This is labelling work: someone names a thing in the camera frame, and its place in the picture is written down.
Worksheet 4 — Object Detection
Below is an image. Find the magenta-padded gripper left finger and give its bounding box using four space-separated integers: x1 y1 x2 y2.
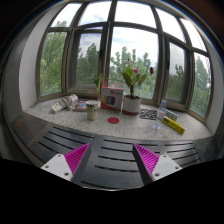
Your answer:
40 142 93 184

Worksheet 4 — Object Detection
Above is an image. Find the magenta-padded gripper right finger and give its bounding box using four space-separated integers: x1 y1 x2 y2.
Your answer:
132 143 183 186

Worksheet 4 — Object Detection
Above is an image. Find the clear blue-capped water bottle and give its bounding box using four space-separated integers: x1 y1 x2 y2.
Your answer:
153 99 168 131

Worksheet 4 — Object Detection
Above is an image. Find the black slatted wooden cover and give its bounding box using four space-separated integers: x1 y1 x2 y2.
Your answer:
9 113 218 191

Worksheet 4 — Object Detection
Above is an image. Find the long yellow box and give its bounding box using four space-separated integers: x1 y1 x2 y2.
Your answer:
162 115 186 136

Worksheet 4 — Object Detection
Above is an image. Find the black grid trivet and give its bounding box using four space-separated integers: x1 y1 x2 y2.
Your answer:
138 108 158 121

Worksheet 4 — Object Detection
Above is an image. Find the cream paper cup black lettering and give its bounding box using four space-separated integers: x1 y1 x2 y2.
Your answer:
85 100 100 121

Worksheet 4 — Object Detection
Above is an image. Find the teal patterned flat box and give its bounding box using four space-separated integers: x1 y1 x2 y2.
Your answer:
164 109 179 122

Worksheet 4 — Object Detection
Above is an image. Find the flat round red coaster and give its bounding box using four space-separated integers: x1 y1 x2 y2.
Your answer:
107 116 120 125

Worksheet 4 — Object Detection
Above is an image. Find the colourful flat book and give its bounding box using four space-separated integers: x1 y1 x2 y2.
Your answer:
73 100 88 113

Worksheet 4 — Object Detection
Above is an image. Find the potted plant in white pot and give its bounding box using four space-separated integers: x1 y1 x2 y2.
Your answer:
93 59 156 116

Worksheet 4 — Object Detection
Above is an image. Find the red white filament spool box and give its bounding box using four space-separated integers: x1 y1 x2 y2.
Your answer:
100 86 125 112

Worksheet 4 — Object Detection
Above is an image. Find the brown framed bay window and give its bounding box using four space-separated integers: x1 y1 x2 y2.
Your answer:
35 0 213 122

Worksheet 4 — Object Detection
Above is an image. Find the white bundled cable with label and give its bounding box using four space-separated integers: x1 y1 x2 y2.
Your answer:
50 93 79 114

